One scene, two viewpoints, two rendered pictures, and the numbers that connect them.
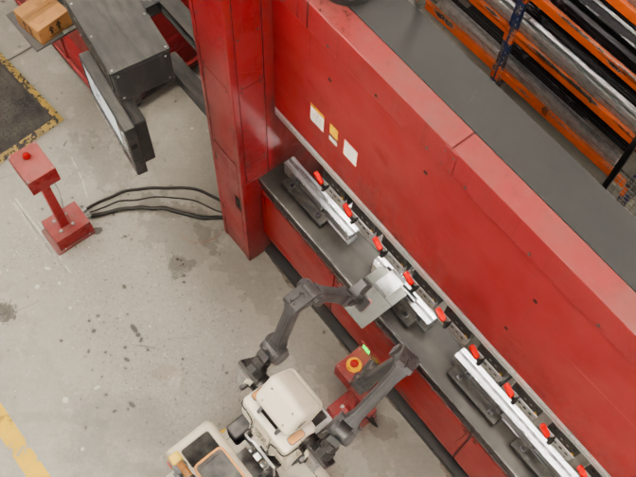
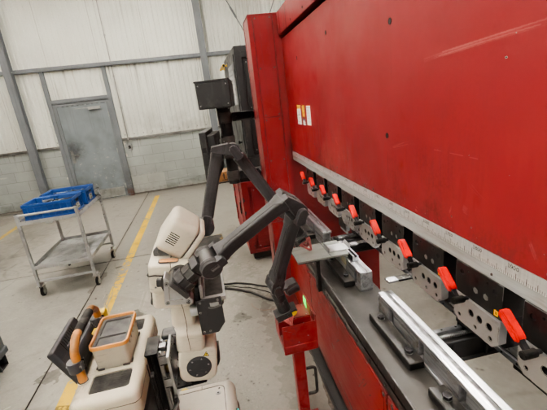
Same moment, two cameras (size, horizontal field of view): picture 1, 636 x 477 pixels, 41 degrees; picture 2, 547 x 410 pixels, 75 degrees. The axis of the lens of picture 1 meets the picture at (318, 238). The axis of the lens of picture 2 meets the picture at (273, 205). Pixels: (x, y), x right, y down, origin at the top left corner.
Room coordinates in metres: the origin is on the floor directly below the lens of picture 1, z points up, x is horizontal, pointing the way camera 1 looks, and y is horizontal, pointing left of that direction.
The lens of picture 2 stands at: (-0.08, -1.01, 1.78)
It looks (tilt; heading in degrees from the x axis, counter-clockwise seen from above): 17 degrees down; 33
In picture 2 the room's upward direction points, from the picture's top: 7 degrees counter-clockwise
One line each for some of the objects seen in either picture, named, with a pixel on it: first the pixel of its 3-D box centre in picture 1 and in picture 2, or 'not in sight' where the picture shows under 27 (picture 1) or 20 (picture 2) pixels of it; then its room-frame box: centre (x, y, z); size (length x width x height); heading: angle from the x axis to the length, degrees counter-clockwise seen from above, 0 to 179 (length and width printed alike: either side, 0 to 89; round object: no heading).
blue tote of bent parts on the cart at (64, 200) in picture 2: not in sight; (54, 206); (1.78, 3.07, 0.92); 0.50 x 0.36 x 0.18; 133
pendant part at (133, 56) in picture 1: (130, 79); (222, 137); (2.13, 0.85, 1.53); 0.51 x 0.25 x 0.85; 34
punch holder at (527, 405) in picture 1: (531, 396); (439, 263); (0.95, -0.88, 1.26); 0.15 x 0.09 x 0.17; 42
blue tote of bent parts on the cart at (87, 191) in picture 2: not in sight; (69, 196); (2.10, 3.34, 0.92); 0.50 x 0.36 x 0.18; 133
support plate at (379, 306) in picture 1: (371, 296); (317, 251); (1.43, -0.26, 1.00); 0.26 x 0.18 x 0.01; 132
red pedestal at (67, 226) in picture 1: (50, 198); not in sight; (2.10, 1.46, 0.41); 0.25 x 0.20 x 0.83; 132
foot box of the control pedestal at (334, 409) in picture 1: (347, 414); not in sight; (1.13, -0.22, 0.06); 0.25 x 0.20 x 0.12; 133
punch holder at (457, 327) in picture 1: (463, 320); (376, 221); (1.25, -0.62, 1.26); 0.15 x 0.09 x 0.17; 42
